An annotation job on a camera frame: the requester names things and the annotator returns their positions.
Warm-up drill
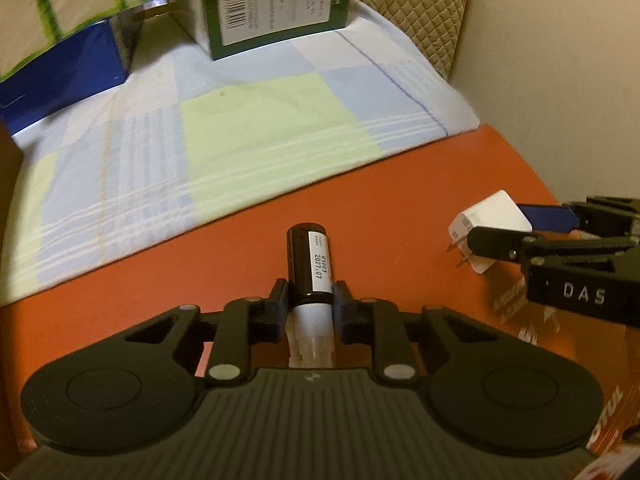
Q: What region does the beige quilted chair cover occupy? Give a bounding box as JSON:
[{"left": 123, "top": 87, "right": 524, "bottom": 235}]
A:
[{"left": 350, "top": 0, "right": 473, "bottom": 83}]

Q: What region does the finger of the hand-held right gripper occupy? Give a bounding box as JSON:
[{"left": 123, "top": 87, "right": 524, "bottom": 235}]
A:
[
  {"left": 515, "top": 196, "right": 640, "bottom": 236},
  {"left": 467, "top": 225, "right": 640, "bottom": 267}
]

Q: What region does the checked blue green cloth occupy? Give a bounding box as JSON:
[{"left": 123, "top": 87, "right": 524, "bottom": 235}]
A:
[{"left": 0, "top": 0, "right": 481, "bottom": 306}]

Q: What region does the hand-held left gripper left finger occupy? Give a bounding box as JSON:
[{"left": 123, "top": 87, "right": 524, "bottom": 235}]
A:
[{"left": 125, "top": 278, "right": 290, "bottom": 386}]

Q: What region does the green tissue pack bundle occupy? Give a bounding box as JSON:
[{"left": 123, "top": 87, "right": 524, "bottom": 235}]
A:
[{"left": 0, "top": 0, "right": 185, "bottom": 81}]

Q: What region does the large blue box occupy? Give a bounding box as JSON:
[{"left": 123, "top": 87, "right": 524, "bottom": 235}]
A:
[{"left": 0, "top": 17, "right": 148, "bottom": 136}]

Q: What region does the red printed cardboard sheet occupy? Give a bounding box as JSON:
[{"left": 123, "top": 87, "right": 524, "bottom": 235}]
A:
[{"left": 0, "top": 122, "right": 640, "bottom": 480}]

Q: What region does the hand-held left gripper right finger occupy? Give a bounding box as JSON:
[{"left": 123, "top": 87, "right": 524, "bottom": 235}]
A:
[{"left": 334, "top": 281, "right": 493, "bottom": 383}]

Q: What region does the white power adapter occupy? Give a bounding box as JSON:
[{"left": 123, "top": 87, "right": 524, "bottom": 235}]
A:
[{"left": 448, "top": 190, "right": 533, "bottom": 276}]

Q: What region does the dark spray bottle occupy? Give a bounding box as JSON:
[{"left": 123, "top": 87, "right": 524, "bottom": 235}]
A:
[{"left": 286, "top": 222, "right": 335, "bottom": 366}]

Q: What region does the dark green box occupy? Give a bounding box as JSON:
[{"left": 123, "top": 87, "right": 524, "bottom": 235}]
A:
[{"left": 182, "top": 0, "right": 357, "bottom": 61}]

